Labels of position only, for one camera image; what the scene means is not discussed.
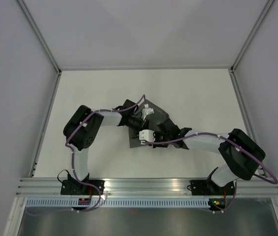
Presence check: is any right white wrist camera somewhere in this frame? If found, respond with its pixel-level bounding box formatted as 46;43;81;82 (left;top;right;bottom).
139;129;155;145

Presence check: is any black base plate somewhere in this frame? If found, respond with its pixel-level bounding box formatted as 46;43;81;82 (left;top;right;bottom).
186;179;235;196
60;179;105;196

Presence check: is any grey cloth napkin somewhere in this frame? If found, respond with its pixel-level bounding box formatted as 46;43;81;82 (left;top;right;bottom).
128;99;169;148

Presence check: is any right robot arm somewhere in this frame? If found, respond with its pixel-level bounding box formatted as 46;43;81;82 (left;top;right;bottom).
148;123;266;194

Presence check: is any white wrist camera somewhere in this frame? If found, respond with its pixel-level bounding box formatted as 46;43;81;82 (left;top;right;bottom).
139;129;155;145
142;104;154;120

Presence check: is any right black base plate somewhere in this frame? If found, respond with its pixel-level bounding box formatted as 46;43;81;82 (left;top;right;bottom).
186;179;235;196

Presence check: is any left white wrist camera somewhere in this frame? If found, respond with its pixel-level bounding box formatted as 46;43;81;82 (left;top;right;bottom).
142;104;154;120

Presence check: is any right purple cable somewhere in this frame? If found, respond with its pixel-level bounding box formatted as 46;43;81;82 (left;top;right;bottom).
143;132;278;215

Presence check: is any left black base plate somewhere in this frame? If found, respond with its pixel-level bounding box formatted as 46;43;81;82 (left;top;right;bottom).
60;179;105;196

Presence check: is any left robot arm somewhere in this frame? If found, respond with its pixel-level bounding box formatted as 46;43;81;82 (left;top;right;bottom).
63;99;148;195

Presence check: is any aluminium front rail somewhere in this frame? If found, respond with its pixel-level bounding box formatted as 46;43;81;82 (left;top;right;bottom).
15;177;278;198

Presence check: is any left aluminium frame post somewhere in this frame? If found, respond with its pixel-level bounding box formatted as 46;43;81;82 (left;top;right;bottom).
15;0;61;75

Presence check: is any aluminium frame post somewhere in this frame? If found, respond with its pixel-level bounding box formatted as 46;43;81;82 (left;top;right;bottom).
15;0;61;75
229;0;276;73

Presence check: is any white slotted cable duct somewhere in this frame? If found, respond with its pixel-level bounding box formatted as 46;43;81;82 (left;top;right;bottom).
26;197;209;208

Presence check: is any right aluminium frame post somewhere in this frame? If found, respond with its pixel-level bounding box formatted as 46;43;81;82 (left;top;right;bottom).
229;0;276;73

